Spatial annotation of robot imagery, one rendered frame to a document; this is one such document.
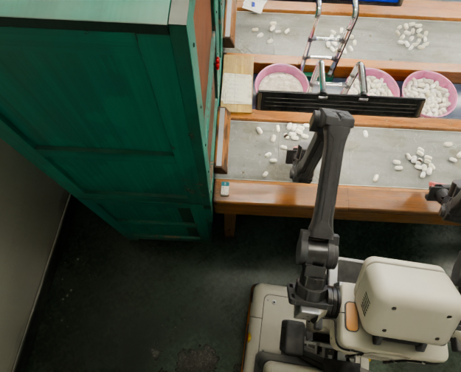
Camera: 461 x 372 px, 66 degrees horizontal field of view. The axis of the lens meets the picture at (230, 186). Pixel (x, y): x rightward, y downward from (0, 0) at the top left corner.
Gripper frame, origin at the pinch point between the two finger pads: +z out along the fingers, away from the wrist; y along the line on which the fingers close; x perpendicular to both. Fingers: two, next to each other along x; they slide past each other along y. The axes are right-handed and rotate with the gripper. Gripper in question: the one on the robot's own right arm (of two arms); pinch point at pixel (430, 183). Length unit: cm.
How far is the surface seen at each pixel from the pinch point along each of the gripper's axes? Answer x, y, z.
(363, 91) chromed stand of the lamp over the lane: -38, 38, -2
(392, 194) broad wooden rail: 6.4, 14.7, 0.5
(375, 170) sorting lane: 0.5, 19.5, 11.2
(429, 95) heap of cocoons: -27, -11, 42
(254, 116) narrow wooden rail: -17, 75, 28
